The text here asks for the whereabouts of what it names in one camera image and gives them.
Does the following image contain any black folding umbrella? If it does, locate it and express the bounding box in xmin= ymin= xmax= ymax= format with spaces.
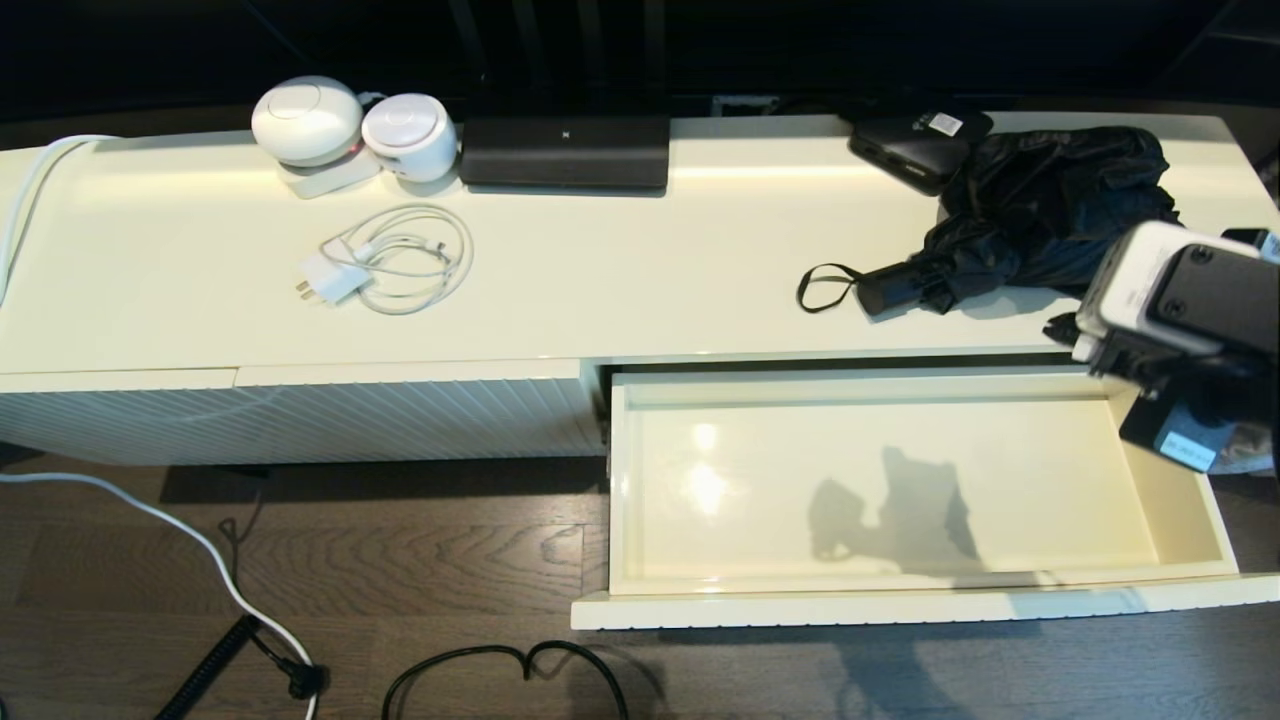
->
xmin=796 ymin=125 xmax=1183 ymax=317

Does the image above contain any white fluted drawer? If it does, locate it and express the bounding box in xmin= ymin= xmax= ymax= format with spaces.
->
xmin=570 ymin=364 xmax=1280 ymax=631

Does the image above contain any white tv cabinet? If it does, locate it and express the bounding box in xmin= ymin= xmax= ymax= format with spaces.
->
xmin=0 ymin=110 xmax=1280 ymax=469

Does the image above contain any grey white patterned rug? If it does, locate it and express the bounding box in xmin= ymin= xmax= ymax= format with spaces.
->
xmin=1212 ymin=425 xmax=1280 ymax=477

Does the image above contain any black set-top box with label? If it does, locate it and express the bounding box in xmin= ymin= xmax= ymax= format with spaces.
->
xmin=847 ymin=108 xmax=993 ymax=195

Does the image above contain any black flat rectangular box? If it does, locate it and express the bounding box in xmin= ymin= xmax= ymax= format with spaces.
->
xmin=460 ymin=115 xmax=671 ymax=191

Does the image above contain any white fluted cabinet front panel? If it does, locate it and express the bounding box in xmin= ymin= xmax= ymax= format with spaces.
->
xmin=238 ymin=358 xmax=608 ymax=464

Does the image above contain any small white round device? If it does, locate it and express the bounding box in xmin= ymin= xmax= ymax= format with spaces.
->
xmin=361 ymin=93 xmax=459 ymax=184

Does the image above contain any white charger plug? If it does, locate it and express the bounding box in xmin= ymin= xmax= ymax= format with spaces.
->
xmin=294 ymin=250 xmax=371 ymax=304

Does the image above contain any white flat base box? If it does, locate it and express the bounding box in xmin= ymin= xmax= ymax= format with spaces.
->
xmin=278 ymin=148 xmax=382 ymax=199

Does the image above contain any large white round device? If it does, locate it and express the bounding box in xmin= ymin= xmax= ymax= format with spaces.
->
xmin=251 ymin=76 xmax=364 ymax=167

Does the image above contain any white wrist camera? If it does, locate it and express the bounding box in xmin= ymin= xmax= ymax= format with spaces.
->
xmin=1072 ymin=222 xmax=1280 ymax=366

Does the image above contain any white coiled charging cable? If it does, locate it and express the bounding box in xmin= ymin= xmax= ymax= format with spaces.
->
xmin=318 ymin=203 xmax=475 ymax=315

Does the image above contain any black looped cable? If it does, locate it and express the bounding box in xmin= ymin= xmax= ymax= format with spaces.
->
xmin=382 ymin=640 xmax=629 ymax=720

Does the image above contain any thin black cable with plug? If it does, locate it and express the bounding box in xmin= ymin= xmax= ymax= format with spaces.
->
xmin=218 ymin=518 xmax=329 ymax=701

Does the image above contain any thick white cable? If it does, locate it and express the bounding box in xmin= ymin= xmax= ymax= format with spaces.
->
xmin=0 ymin=472 xmax=321 ymax=720
xmin=0 ymin=133 xmax=121 ymax=309

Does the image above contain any black coiled cable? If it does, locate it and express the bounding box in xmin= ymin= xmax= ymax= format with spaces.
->
xmin=155 ymin=615 xmax=259 ymax=720

